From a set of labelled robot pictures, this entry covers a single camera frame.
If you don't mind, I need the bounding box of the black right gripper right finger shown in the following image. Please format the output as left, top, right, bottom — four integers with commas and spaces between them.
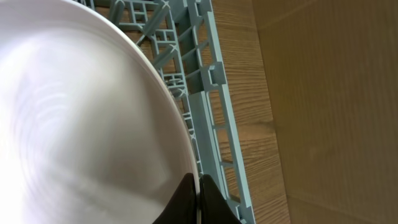
200, 174, 241, 224

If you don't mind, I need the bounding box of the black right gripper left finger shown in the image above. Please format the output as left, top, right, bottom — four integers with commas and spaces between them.
153, 173, 197, 224

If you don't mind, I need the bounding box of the pink round plate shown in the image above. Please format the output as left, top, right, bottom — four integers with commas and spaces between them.
1, 1, 198, 223

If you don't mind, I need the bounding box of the grey dishwasher rack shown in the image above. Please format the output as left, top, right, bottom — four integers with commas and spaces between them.
81, 0, 255, 223

